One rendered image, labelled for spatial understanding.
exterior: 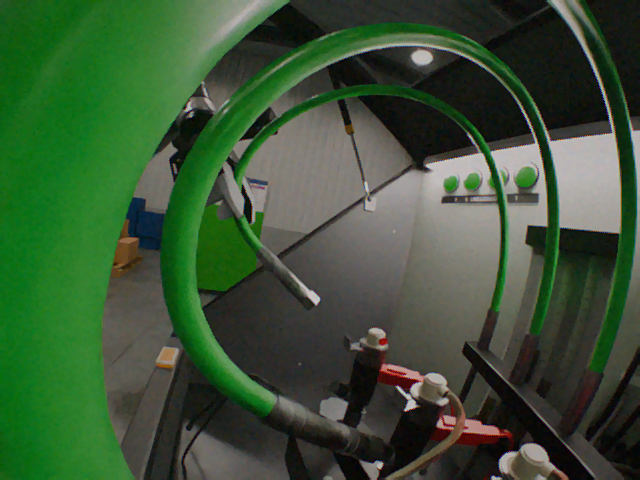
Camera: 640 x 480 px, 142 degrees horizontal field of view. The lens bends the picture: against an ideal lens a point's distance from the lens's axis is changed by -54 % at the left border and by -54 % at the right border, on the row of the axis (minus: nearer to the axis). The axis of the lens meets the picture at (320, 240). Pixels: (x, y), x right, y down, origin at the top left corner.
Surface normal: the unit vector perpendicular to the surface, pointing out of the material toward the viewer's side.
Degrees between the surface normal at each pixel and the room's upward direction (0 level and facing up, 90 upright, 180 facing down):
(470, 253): 90
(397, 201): 90
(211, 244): 90
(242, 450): 0
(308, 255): 90
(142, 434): 0
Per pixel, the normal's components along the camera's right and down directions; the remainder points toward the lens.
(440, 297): -0.93, -0.15
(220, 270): 0.33, 0.11
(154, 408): 0.18, -0.98
